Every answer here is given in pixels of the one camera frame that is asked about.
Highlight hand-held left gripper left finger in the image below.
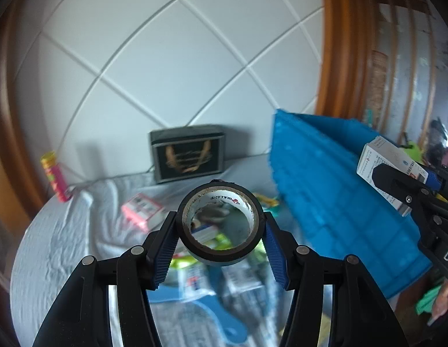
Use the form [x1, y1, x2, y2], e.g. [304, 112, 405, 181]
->
[32, 211, 178, 347]

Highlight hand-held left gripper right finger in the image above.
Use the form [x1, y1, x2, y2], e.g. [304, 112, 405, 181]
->
[264, 211, 409, 347]

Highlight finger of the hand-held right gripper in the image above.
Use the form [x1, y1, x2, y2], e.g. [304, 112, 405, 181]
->
[426, 167, 448, 204]
[371, 163, 433, 211]

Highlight white blue medicine box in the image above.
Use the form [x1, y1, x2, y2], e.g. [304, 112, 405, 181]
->
[356, 135, 430, 217]

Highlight black tape roll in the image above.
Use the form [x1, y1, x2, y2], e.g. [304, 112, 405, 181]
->
[176, 180, 264, 267]

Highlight blue plastic storage crate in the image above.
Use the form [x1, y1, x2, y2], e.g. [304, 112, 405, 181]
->
[269, 108, 432, 299]

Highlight person's right hand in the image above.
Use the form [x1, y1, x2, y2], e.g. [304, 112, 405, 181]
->
[430, 278, 448, 326]

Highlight pink medicine box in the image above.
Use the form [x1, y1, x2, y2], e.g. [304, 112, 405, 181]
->
[121, 192, 165, 231]

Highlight green cloth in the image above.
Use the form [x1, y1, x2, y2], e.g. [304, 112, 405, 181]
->
[415, 285, 443, 315]

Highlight blue plastic board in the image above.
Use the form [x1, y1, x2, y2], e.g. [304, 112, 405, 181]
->
[148, 285, 248, 346]

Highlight black gift box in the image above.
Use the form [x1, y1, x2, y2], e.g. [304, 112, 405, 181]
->
[149, 125, 226, 184]

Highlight wooden frosted glass screen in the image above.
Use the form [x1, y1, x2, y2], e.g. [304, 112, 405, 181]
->
[369, 0, 448, 152]

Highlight red yellow can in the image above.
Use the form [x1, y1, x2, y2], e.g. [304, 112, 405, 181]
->
[41, 151, 72, 203]

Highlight wooden wall pillar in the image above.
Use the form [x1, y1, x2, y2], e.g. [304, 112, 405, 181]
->
[0, 0, 47, 225]
[314, 0, 376, 123]

